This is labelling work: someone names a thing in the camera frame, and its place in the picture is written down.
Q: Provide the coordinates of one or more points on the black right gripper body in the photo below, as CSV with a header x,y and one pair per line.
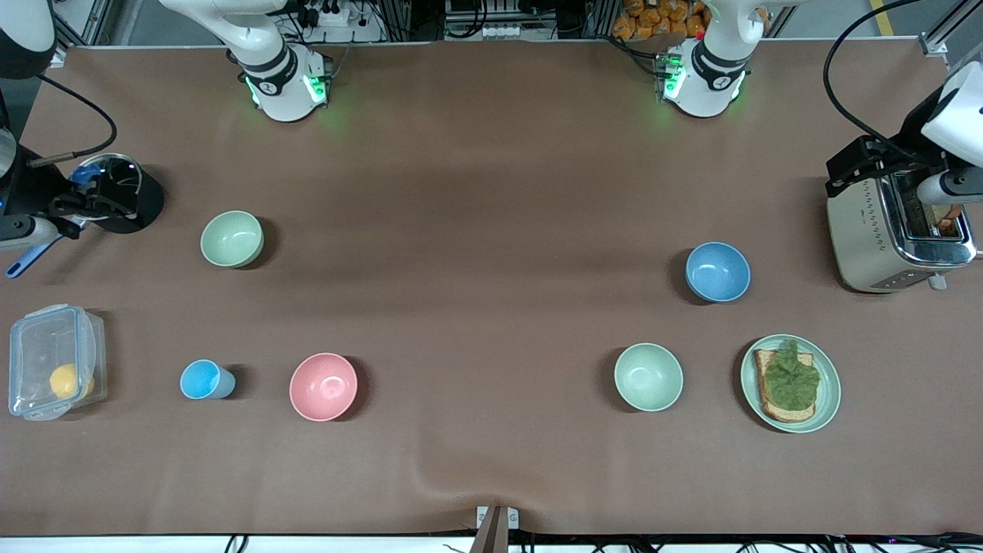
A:
x,y
31,188

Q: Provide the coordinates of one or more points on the light green bowl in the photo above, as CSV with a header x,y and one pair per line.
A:
x,y
232,239
648,376

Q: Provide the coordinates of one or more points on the blue bowl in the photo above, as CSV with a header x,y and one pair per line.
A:
x,y
718,272

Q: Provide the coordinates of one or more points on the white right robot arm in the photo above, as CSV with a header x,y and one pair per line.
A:
x,y
280,84

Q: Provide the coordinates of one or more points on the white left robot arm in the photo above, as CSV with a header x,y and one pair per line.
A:
x,y
703,84

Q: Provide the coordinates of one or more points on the pink bowl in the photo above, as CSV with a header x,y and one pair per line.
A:
x,y
323,386

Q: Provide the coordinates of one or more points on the silver beige toaster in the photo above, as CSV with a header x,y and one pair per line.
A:
x,y
868,238

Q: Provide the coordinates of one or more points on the brown bread slice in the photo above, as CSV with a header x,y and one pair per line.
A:
x,y
948,221

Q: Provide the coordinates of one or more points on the clear plastic lidded container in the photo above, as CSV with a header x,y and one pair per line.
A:
x,y
34,346

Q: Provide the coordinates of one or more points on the yellow lemon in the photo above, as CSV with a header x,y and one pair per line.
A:
x,y
65,380

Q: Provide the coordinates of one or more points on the blue plastic cup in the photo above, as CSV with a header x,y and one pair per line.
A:
x,y
201,379

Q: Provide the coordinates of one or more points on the green lettuce leaf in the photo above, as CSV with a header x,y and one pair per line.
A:
x,y
791,380

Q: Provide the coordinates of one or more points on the light green plate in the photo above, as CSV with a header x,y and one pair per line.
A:
x,y
828,392

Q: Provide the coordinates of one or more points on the toast slice with crust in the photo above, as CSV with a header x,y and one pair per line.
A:
x,y
776,411

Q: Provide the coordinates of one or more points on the bag of orange snacks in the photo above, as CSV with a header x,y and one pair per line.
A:
x,y
653,19

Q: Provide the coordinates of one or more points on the white power strip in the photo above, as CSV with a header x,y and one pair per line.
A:
x,y
338,19

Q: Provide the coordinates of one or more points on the control box with connectors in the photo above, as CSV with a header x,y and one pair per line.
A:
x,y
491,31

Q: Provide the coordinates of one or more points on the aluminium frame profile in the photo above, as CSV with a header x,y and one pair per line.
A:
x,y
948,27
84,23

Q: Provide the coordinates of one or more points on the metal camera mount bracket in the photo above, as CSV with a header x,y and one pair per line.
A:
x,y
495,534

